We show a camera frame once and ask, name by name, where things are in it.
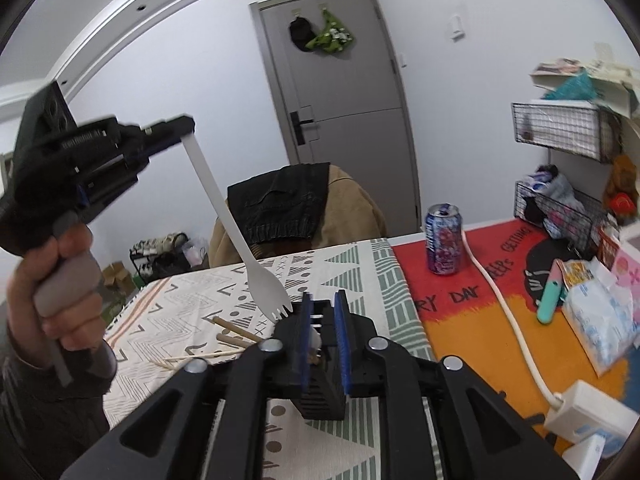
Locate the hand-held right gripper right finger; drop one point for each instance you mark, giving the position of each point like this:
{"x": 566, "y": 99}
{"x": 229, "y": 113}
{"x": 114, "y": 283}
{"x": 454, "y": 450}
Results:
{"x": 342, "y": 340}

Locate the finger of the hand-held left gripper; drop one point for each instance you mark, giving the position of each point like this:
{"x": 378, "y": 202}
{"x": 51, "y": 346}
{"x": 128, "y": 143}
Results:
{"x": 140, "y": 162}
{"x": 170, "y": 126}

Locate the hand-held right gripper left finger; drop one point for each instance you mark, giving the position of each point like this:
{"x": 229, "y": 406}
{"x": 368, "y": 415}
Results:
{"x": 305, "y": 340}

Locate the pile of wooden chopsticks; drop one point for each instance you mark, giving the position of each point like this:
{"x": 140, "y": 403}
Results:
{"x": 230, "y": 342}

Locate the white plastic fork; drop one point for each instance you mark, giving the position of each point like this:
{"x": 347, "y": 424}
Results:
{"x": 222, "y": 210}

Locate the person's left forearm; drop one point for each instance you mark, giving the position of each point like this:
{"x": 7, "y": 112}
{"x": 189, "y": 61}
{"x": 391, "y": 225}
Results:
{"x": 40, "y": 410}

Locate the person's left hand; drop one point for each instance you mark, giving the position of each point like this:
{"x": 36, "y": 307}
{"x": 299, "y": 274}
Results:
{"x": 75, "y": 325}

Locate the group of shoes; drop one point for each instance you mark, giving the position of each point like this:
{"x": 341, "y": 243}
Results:
{"x": 160, "y": 250}

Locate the black shoe rack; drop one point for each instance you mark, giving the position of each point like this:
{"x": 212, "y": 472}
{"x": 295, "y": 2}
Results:
{"x": 135, "y": 265}

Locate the pink plastic bag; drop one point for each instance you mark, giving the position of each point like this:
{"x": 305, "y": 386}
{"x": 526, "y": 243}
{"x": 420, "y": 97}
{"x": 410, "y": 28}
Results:
{"x": 195, "y": 251}

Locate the red orange printed mat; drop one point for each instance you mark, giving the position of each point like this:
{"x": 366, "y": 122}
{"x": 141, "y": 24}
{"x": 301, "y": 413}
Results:
{"x": 450, "y": 320}

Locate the cardboard box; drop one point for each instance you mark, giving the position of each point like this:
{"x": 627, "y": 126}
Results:
{"x": 117, "y": 277}

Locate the brown jacket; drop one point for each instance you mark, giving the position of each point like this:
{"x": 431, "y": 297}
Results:
{"x": 355, "y": 210}

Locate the black denim jacket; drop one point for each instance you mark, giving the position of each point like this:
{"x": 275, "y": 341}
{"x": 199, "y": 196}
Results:
{"x": 280, "y": 205}

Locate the blue drink can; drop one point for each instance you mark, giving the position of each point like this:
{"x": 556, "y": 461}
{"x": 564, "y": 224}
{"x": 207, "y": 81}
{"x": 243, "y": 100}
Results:
{"x": 444, "y": 245}

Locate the patterned tablecloth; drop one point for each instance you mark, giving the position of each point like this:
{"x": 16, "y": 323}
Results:
{"x": 165, "y": 310}

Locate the black hat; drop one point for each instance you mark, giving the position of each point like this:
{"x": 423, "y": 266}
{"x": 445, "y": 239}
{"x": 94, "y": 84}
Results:
{"x": 301, "y": 35}

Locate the grey door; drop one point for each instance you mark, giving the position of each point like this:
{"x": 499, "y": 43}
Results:
{"x": 350, "y": 135}

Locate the green patterned bag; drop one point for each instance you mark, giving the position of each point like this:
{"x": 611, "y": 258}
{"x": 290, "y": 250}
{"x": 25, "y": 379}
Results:
{"x": 330, "y": 35}

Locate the teal pink brush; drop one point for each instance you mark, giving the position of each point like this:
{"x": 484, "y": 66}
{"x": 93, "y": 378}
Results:
{"x": 549, "y": 300}

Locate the tissue pack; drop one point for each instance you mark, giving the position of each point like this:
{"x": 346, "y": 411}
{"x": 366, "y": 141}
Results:
{"x": 595, "y": 320}

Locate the bundle of clothes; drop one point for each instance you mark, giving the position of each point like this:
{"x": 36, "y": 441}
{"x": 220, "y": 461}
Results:
{"x": 555, "y": 200}

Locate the white power strip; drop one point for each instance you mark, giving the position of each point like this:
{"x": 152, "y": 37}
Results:
{"x": 590, "y": 410}

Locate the white adapter box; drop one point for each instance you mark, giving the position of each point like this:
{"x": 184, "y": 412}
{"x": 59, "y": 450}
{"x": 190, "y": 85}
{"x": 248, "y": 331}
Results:
{"x": 585, "y": 457}

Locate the colourful cartoon box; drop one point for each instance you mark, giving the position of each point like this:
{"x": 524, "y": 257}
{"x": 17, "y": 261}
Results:
{"x": 607, "y": 247}

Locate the pink box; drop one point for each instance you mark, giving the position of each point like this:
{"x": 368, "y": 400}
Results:
{"x": 627, "y": 280}

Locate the brown plush toy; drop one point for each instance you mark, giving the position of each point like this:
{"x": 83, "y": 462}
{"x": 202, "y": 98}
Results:
{"x": 622, "y": 190}

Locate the teal plastic bag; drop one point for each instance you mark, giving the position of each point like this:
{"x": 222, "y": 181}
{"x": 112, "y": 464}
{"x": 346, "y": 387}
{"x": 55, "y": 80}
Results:
{"x": 570, "y": 87}

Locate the stack of magazines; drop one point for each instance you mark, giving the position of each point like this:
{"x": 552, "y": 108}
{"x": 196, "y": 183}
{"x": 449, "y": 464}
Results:
{"x": 555, "y": 67}

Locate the white light switch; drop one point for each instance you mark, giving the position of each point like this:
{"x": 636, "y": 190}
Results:
{"x": 456, "y": 26}

